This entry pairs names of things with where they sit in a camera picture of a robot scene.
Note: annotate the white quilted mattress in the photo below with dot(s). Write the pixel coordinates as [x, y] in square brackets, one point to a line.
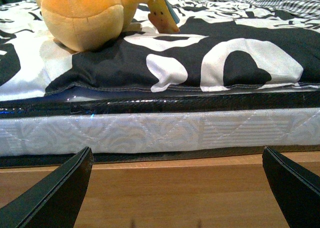
[135, 126]

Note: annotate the yellow toy hang tag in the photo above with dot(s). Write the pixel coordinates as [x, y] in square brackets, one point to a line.
[163, 17]

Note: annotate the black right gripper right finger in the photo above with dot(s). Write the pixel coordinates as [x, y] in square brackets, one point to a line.
[295, 188]

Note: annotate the wooden bed frame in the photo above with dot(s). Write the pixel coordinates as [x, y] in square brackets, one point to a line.
[211, 192]

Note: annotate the orange plush toy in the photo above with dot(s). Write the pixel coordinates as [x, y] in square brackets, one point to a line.
[86, 25]

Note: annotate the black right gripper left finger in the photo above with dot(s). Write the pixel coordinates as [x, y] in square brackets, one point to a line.
[54, 201]

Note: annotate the black white patterned duvet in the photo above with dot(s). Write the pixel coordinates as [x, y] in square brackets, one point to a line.
[221, 46]

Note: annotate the checkered grey pillow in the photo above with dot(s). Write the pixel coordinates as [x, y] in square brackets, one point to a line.
[308, 9]

